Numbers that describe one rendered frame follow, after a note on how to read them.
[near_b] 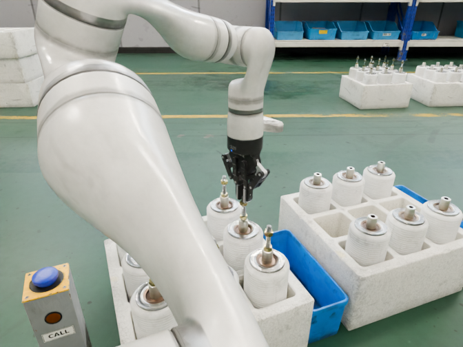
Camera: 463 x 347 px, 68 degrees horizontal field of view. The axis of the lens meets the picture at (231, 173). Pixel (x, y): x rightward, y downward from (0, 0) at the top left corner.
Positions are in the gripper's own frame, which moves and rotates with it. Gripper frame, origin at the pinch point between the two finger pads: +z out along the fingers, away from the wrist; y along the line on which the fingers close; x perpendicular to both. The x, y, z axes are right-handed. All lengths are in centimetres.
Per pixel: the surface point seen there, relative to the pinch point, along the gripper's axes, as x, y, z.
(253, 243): -0.9, 4.5, 11.1
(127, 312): -29.7, -2.3, 17.4
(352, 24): 439, -238, -8
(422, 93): 247, -55, 27
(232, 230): -2.5, -1.1, 10.0
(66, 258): -29, -51, 35
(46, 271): -40.7, -5.9, 2.4
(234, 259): -4.3, 1.7, 15.7
